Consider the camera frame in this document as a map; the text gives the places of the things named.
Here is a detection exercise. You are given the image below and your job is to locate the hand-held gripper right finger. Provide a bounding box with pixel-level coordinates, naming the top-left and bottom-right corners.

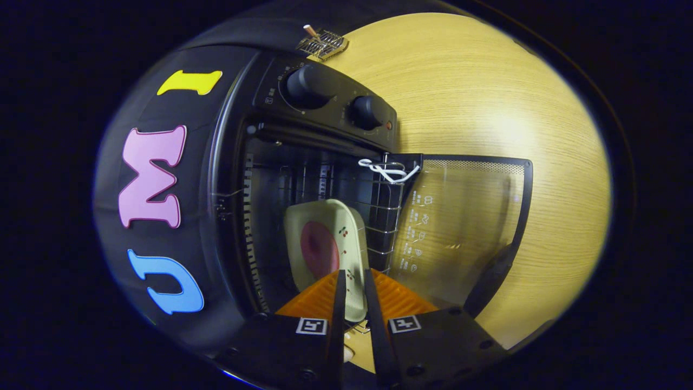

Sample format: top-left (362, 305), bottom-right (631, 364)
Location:
top-left (363, 268), bottom-right (511, 390)

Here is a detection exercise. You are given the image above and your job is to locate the cream rectangular dish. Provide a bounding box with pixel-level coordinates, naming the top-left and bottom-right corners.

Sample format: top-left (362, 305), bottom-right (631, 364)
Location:
top-left (284, 199), bottom-right (370, 323)

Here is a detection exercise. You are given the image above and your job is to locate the pink ham slice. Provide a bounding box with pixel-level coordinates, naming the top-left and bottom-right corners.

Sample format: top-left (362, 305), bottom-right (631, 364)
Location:
top-left (300, 220), bottom-right (341, 280)

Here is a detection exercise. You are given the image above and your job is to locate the black backdrop cloth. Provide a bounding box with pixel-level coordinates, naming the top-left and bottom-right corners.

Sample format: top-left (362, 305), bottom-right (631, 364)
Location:
top-left (93, 0), bottom-right (450, 347)

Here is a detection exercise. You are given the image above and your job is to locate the oven wire rack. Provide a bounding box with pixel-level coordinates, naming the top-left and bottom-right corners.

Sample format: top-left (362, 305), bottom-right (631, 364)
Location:
top-left (319, 154), bottom-right (408, 274)

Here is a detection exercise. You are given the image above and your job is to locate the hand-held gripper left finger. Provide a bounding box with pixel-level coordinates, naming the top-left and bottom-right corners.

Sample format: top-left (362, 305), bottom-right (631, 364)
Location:
top-left (211, 269), bottom-right (347, 390)

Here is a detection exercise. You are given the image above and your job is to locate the black toaster oven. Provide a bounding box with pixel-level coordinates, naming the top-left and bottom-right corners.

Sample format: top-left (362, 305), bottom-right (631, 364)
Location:
top-left (207, 48), bottom-right (534, 326)

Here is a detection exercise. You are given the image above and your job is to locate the white cord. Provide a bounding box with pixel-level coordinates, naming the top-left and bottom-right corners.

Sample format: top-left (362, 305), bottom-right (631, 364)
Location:
top-left (358, 158), bottom-right (422, 185)

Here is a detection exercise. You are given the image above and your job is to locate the metal wire holder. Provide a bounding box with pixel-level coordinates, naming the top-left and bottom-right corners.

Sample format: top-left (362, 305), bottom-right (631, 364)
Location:
top-left (296, 28), bottom-right (350, 61)

